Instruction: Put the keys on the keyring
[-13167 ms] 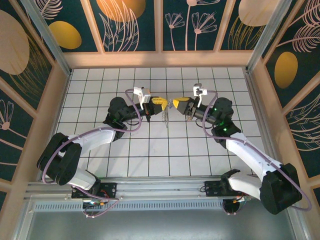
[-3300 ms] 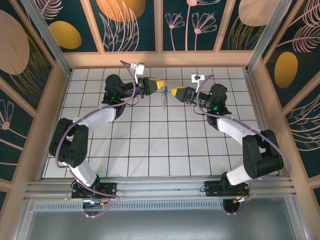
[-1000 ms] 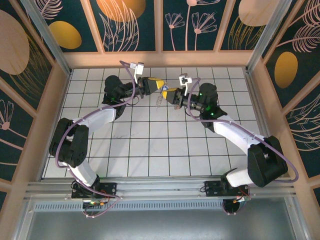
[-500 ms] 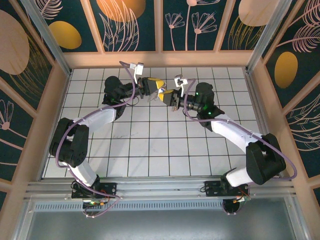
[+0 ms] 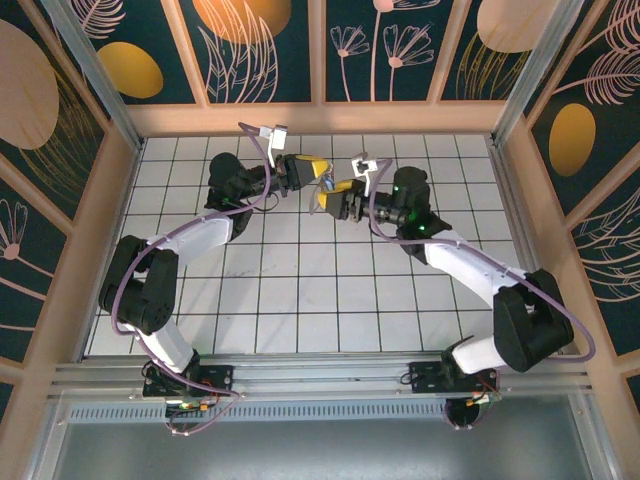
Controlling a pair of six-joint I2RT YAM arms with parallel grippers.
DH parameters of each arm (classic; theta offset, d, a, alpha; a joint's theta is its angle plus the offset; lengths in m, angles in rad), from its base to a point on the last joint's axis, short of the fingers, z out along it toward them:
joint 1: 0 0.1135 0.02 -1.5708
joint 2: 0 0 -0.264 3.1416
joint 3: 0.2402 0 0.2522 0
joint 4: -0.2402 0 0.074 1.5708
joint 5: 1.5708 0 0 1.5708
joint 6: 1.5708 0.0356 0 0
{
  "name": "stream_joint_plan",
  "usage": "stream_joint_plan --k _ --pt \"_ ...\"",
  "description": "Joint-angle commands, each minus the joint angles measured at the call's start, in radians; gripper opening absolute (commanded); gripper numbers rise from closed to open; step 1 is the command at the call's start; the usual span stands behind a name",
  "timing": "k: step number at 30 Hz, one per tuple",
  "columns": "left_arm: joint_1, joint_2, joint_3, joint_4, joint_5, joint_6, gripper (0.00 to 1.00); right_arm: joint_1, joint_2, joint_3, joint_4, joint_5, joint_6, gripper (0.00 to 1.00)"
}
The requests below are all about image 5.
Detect grey keyring holder with rings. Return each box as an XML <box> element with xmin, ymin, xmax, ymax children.
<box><xmin>308</xmin><ymin>172</ymin><xmax>336</xmax><ymax>216</ymax></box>

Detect grey metal sheet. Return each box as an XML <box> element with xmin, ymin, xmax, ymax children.
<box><xmin>27</xmin><ymin>392</ymin><xmax>624</xmax><ymax>480</ymax></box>

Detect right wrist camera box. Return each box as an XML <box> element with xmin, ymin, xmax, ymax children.
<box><xmin>351</xmin><ymin>152</ymin><xmax>381</xmax><ymax>199</ymax></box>

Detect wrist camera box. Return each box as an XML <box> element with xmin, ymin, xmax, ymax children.
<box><xmin>351</xmin><ymin>152</ymin><xmax>381</xmax><ymax>199</ymax></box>
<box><xmin>258</xmin><ymin>123</ymin><xmax>290</xmax><ymax>169</ymax></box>

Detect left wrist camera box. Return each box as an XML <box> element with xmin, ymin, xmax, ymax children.
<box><xmin>258</xmin><ymin>123</ymin><xmax>290</xmax><ymax>169</ymax></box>

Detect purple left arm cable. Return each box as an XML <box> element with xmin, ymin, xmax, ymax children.
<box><xmin>110</xmin><ymin>121</ymin><xmax>281</xmax><ymax>437</ymax></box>

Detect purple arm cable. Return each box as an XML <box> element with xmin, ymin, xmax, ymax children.
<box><xmin>368</xmin><ymin>158</ymin><xmax>597</xmax><ymax>431</ymax></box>
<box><xmin>110</xmin><ymin>121</ymin><xmax>281</xmax><ymax>437</ymax></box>

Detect aluminium corner post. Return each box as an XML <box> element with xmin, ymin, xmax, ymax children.
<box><xmin>38</xmin><ymin>0</ymin><xmax>146</xmax><ymax>154</ymax></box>
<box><xmin>490</xmin><ymin>0</ymin><xmax>587</xmax><ymax>147</ymax></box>

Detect aluminium mounting rail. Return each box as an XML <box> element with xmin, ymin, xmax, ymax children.
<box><xmin>47</xmin><ymin>352</ymin><xmax>594</xmax><ymax>404</ymax></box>

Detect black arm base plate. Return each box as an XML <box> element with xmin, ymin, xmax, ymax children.
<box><xmin>142</xmin><ymin>363</ymin><xmax>236</xmax><ymax>400</ymax></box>
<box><xmin>408</xmin><ymin>360</ymin><xmax>466</xmax><ymax>396</ymax></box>

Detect slotted grey cable duct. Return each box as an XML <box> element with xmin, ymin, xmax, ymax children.
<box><xmin>64</xmin><ymin>399</ymin><xmax>451</xmax><ymax>425</ymax></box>

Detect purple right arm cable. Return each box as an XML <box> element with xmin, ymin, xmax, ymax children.
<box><xmin>368</xmin><ymin>158</ymin><xmax>597</xmax><ymax>431</ymax></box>

